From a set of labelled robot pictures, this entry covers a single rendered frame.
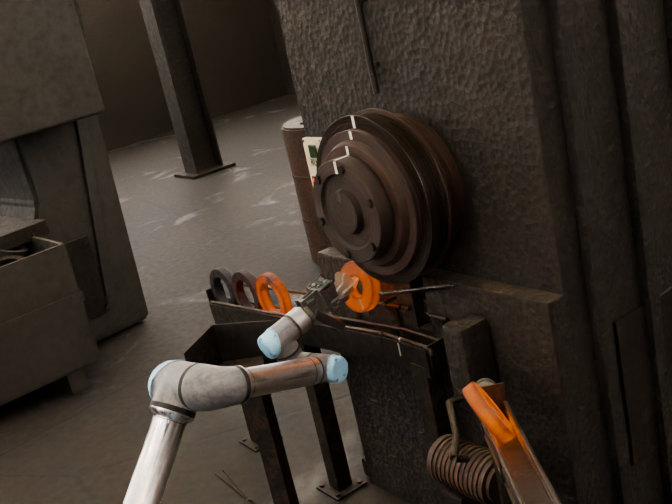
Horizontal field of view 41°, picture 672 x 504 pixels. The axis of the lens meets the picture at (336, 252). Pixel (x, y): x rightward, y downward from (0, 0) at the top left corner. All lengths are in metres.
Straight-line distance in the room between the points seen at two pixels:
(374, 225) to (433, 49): 0.46
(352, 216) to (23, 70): 2.68
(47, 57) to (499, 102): 3.00
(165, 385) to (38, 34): 2.77
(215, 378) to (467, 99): 0.91
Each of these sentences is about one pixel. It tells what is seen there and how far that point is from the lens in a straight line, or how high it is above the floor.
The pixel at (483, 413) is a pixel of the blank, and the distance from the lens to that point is 2.00.
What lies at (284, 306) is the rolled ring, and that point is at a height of 0.68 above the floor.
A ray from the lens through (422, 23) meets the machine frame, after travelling 2.26.
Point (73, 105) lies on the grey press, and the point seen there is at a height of 1.34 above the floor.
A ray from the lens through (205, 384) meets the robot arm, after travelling 2.17.
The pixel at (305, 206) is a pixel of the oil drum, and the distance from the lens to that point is 5.41.
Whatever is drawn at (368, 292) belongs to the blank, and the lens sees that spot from 2.58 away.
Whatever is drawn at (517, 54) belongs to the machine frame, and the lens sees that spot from 2.06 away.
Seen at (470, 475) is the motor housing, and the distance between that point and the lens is 2.24.
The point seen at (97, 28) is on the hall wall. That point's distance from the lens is 12.76.
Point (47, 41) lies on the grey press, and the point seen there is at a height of 1.67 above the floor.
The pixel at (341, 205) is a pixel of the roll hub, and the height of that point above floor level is 1.14.
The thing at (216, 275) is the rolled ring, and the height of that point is 0.72.
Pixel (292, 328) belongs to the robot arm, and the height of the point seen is 0.81.
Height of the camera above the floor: 1.72
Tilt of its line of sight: 17 degrees down
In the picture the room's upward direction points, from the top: 13 degrees counter-clockwise
